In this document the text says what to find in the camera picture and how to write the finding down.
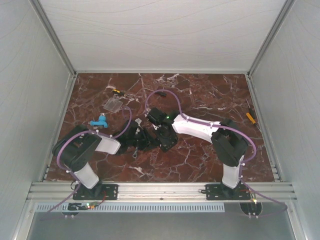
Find silver combination wrench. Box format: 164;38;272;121
132;147;139;159

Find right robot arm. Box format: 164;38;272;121
146;107;248;199

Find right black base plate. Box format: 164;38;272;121
200;183;252;201

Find yellow black small screwdriver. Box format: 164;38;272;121
112;89;125;96

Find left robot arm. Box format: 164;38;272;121
52;120;160;199

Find thin black screwdriver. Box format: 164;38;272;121
246;100;256;119

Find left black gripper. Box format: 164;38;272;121
128;128;161;152

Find grey slotted cable duct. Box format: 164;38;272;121
35;202;225;213

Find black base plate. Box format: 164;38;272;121
200;183;252;201
72;183;119;201

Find black handle screwdriver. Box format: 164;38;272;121
155;91;167;97

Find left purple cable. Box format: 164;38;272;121
38;106;133;221

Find orange handle screwdriver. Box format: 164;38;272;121
246;112;257;125

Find clear plastic fuse box lid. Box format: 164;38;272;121
103;98;123;114

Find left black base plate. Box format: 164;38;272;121
72;183;119;201

